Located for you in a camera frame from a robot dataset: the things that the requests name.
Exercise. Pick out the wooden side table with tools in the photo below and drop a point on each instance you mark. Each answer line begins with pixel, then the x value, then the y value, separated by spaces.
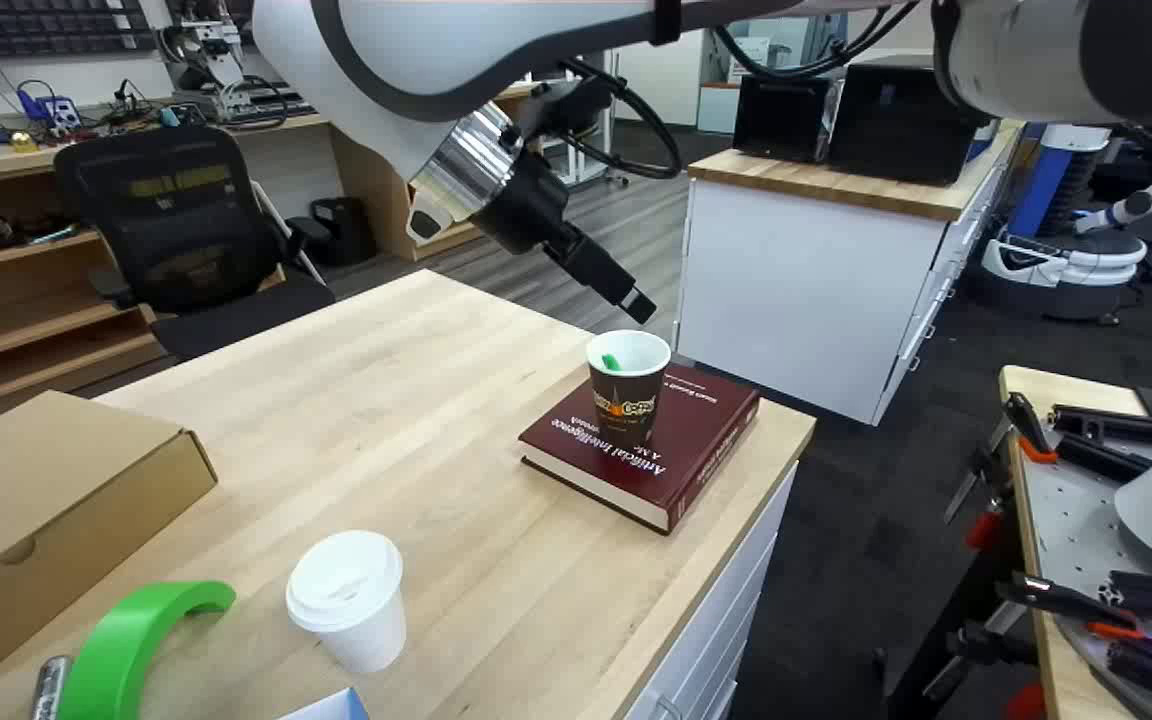
pixel 1069 535

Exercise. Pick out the white and blue mobile robot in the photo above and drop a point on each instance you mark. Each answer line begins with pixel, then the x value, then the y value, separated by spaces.
pixel 1061 261

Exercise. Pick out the grey marker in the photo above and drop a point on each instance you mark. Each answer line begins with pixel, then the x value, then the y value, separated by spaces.
pixel 50 686

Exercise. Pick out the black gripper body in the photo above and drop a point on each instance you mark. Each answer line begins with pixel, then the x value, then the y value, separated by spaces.
pixel 530 205

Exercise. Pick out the green tape roll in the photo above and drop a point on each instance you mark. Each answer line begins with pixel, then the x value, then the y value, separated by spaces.
pixel 136 635

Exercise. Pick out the flat cardboard box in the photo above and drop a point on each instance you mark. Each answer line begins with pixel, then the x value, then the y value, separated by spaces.
pixel 43 504

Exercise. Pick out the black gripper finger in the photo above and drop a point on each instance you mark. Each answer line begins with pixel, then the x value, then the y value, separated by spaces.
pixel 610 283

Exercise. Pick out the white table drawer base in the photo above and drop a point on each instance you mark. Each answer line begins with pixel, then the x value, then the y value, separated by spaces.
pixel 723 615

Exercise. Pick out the black bar clamp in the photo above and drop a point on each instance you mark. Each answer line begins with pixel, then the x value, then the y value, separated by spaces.
pixel 1118 443

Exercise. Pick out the small black monitor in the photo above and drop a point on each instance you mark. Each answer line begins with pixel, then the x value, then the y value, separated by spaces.
pixel 783 121

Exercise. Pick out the black electronics stack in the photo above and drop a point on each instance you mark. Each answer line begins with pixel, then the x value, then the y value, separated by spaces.
pixel 223 80

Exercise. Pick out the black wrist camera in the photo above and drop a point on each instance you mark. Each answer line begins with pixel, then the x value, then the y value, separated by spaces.
pixel 560 101

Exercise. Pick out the black pegboard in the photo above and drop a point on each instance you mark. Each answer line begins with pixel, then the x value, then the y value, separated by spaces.
pixel 58 27

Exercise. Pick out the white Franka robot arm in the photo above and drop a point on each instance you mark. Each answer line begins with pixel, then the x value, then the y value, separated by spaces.
pixel 361 52

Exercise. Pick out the white cabinet with wooden top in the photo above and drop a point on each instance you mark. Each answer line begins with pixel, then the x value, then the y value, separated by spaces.
pixel 801 294

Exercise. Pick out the black mesh office chair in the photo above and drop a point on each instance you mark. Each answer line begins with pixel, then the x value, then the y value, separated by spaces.
pixel 180 224

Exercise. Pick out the green pen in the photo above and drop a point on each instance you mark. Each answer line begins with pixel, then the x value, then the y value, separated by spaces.
pixel 610 363

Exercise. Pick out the brown paper coffee cup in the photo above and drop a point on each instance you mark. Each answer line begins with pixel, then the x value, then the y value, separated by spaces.
pixel 624 400

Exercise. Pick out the low wooden shelf unit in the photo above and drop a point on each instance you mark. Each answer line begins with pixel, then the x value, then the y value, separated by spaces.
pixel 31 320

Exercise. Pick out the dark red hardcover book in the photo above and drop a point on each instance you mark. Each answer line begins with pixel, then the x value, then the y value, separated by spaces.
pixel 680 446

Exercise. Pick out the black bag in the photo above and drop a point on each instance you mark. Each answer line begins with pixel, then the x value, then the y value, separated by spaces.
pixel 339 229

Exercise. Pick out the black clamp with orange tip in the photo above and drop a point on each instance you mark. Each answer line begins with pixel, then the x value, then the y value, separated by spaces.
pixel 1028 426

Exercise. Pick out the white lidded paper cup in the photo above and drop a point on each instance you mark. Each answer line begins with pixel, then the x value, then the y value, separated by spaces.
pixel 348 606

